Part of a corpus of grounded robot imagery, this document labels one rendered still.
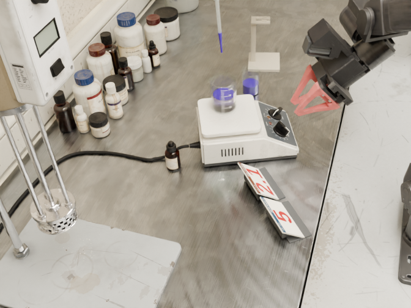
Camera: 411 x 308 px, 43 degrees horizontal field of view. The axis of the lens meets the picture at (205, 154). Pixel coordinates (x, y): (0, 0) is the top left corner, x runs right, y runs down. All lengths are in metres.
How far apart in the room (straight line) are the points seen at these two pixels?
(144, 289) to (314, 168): 0.43
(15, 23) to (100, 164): 0.60
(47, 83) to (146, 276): 0.42
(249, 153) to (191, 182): 0.13
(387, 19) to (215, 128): 0.38
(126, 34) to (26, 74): 0.77
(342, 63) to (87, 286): 0.58
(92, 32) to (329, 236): 0.78
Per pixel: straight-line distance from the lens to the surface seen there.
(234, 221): 0.98
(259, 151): 1.06
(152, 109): 1.24
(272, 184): 1.04
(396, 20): 0.88
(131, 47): 1.37
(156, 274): 0.91
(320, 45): 0.93
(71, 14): 1.37
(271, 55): 1.39
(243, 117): 1.06
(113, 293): 0.90
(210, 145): 1.03
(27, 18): 0.57
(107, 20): 1.44
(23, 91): 0.62
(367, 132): 1.19
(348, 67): 0.95
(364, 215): 1.01
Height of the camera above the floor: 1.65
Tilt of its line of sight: 43 degrees down
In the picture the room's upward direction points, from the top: 4 degrees counter-clockwise
